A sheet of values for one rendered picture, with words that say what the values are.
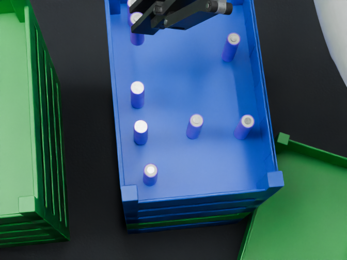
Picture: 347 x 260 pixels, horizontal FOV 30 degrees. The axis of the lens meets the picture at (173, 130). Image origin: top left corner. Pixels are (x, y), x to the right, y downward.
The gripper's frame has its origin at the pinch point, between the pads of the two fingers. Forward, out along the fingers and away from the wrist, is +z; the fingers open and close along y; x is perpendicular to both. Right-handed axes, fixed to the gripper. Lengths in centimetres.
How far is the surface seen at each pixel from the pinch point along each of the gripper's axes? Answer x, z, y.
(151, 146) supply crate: -6.0, 15.5, -12.3
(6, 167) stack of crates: 11.7, 23.7, -13.4
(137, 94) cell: -2.0, 10.2, -6.8
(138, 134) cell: -2.1, 11.2, -12.0
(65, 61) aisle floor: -7, 51, 13
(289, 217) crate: -42, 34, -21
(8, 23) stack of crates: 10.7, 23.3, 7.2
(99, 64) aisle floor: -13, 48, 12
